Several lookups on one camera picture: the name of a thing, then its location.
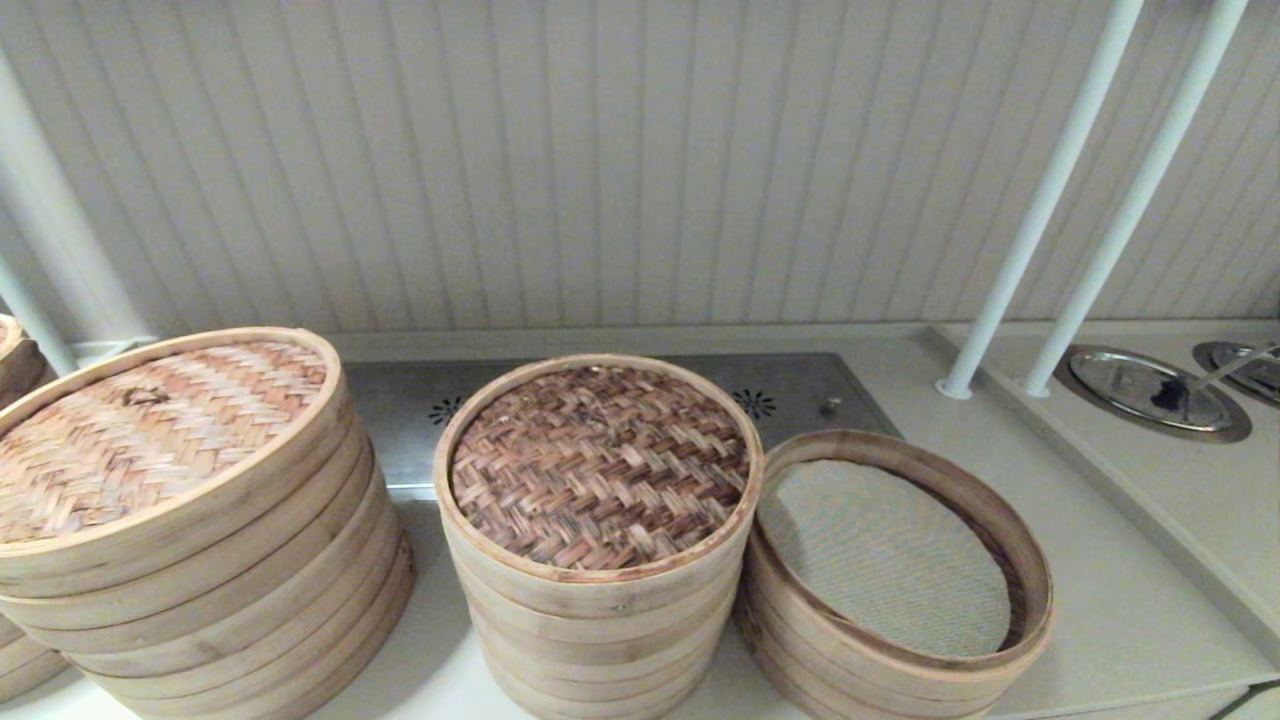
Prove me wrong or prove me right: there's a stainless steel steam plate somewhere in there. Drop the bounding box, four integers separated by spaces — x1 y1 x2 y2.
340 352 901 501

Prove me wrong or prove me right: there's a bamboo steamer stack behind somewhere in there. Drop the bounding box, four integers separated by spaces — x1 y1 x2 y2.
0 615 71 703

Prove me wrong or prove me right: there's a round steel counter lid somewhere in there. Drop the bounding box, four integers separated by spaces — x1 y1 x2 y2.
1192 341 1280 408
1055 345 1253 444

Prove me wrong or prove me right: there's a dark woven bamboo lid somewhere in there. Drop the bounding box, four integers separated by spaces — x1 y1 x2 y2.
433 353 765 619

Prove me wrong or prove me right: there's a grey mesh steamer liner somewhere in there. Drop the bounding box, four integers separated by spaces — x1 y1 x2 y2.
757 459 1013 658

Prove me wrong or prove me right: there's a brown bamboo steamer at edge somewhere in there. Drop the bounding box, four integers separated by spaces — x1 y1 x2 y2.
0 313 51 409

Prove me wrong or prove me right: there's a white slanted metal pole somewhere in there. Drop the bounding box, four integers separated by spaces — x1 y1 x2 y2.
935 0 1146 401
1020 0 1251 398

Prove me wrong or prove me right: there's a large bamboo steamer stack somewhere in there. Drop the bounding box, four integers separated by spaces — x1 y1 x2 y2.
0 400 416 720

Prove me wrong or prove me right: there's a wide low bamboo steamer stack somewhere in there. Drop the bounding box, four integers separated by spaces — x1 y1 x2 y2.
735 430 1055 720

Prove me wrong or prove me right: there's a large light woven steamer lid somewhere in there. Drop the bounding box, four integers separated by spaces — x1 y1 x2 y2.
0 327 353 601

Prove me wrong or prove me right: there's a thick white pipe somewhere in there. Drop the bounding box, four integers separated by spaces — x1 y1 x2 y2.
0 50 159 363

